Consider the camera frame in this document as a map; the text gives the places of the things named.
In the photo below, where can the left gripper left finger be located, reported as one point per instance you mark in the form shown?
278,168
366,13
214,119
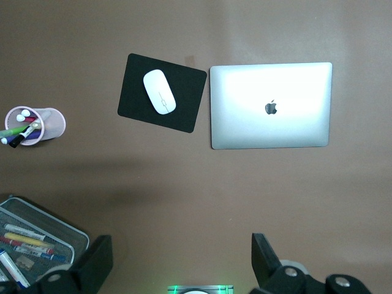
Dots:
95,263

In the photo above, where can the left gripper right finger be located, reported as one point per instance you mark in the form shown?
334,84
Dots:
266,266

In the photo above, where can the silver laptop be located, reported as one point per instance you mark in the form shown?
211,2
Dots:
239,128

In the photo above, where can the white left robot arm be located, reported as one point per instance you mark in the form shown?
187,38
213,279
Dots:
196,292

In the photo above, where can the red and blue marker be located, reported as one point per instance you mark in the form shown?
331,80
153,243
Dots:
46,253

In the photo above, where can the yellow marker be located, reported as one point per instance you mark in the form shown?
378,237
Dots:
24,239

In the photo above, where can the grey white marker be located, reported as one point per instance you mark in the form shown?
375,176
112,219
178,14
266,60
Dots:
21,229

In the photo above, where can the white marker blue cap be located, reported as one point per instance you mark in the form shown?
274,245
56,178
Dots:
12,266

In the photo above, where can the black-capped white marker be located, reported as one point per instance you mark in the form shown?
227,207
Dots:
16,141

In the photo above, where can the green marker pen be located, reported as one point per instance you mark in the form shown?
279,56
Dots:
12,131

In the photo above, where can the red marker white cap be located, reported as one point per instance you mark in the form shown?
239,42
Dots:
30,119

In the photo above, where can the metal mesh desk tray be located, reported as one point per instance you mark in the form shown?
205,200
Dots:
61,226

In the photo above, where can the small grey eraser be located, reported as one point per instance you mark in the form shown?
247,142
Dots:
25,262

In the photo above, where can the purple pen white end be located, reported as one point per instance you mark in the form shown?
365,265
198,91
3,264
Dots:
35,134

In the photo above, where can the pink mesh pen cup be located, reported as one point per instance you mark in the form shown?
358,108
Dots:
55,125

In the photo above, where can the white round pen cap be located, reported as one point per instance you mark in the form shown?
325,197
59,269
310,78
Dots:
19,118

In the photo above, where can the black mouse pad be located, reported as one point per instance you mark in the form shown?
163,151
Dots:
190,101

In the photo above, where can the white computer mouse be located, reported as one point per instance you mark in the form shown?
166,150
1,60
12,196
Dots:
159,92

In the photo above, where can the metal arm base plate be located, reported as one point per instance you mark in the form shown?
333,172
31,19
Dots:
220,289

